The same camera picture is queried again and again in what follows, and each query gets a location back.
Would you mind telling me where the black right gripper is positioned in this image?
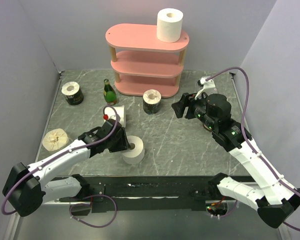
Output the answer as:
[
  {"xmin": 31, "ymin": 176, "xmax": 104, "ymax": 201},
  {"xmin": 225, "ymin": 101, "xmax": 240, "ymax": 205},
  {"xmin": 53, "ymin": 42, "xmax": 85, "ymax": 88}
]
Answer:
[{"xmin": 171, "ymin": 89, "xmax": 217, "ymax": 131}]

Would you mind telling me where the white paper towel roll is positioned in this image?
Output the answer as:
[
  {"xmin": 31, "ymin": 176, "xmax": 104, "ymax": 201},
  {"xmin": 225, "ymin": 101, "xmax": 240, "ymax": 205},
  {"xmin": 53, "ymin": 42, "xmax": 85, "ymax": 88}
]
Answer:
[
  {"xmin": 156, "ymin": 8, "xmax": 184, "ymax": 43},
  {"xmin": 121, "ymin": 135, "xmax": 145, "ymax": 165},
  {"xmin": 104, "ymin": 105, "xmax": 126, "ymax": 128}
]

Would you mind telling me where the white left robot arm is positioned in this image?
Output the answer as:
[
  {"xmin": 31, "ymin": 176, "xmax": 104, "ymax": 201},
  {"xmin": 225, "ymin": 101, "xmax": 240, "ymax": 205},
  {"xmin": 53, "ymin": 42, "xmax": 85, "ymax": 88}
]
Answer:
[{"xmin": 1, "ymin": 119, "xmax": 130, "ymax": 217}]

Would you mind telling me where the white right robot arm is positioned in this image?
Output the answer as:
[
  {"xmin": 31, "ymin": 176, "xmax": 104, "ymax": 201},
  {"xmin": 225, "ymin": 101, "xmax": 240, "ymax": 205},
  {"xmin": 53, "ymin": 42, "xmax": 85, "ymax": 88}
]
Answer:
[{"xmin": 171, "ymin": 92, "xmax": 300, "ymax": 229}]

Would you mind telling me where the pink three tier shelf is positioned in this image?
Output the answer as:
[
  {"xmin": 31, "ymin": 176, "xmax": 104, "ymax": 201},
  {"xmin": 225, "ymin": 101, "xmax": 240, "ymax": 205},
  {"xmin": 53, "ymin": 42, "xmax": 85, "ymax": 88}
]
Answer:
[{"xmin": 105, "ymin": 23, "xmax": 190, "ymax": 98}]

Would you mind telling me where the green glass bottle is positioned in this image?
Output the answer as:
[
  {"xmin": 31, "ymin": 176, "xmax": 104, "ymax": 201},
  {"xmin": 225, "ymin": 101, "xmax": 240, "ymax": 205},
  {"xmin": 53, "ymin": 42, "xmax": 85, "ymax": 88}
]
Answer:
[{"xmin": 103, "ymin": 79, "xmax": 117, "ymax": 106}]

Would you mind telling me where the beige wrapped roll left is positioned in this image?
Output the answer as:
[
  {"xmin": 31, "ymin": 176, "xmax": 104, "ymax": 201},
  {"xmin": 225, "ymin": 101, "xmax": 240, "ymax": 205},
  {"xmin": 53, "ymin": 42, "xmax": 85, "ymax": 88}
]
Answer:
[{"xmin": 42, "ymin": 128, "xmax": 70, "ymax": 152}]

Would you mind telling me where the black wrapped tissue roll left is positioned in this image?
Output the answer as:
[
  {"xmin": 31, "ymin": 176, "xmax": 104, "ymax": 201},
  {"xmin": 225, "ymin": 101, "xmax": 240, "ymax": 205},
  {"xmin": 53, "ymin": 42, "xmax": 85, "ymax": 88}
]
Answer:
[{"xmin": 61, "ymin": 81, "xmax": 84, "ymax": 106}]

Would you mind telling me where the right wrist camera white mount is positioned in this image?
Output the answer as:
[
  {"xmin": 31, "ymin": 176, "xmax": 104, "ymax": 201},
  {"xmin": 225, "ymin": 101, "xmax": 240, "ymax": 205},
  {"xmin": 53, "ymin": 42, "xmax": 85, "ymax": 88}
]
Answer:
[{"xmin": 195, "ymin": 76, "xmax": 218, "ymax": 99}]

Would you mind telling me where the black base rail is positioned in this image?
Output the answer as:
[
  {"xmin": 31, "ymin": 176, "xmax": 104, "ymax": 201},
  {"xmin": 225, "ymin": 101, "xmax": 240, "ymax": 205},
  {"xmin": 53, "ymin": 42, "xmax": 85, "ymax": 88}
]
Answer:
[{"xmin": 60, "ymin": 176, "xmax": 228, "ymax": 213}]

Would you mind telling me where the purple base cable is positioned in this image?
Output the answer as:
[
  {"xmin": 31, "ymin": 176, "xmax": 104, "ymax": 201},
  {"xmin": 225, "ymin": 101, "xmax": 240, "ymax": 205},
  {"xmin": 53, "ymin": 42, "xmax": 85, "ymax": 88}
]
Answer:
[{"xmin": 69, "ymin": 194, "xmax": 118, "ymax": 228}]

